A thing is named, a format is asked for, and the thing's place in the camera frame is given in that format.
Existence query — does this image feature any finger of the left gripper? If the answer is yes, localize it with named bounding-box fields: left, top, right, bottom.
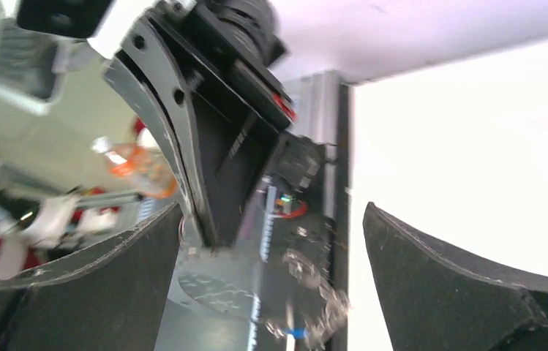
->
left=176, top=72, right=282, bottom=247
left=103, top=19, right=206, bottom=244

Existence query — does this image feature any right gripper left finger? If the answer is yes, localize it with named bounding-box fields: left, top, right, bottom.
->
left=0, top=205, right=181, bottom=350

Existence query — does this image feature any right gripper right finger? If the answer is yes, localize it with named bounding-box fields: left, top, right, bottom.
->
left=363, top=203, right=548, bottom=350

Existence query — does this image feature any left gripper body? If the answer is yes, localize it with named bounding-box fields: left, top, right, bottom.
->
left=147, top=1, right=296, bottom=130

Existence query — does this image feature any blue tagged key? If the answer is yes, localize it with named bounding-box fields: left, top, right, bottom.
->
left=284, top=328, right=308, bottom=339

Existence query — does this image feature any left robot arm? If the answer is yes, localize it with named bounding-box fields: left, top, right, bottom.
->
left=104, top=1, right=295, bottom=247

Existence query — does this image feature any orange plastic bottle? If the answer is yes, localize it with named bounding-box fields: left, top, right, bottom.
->
left=91, top=137, right=178, bottom=198

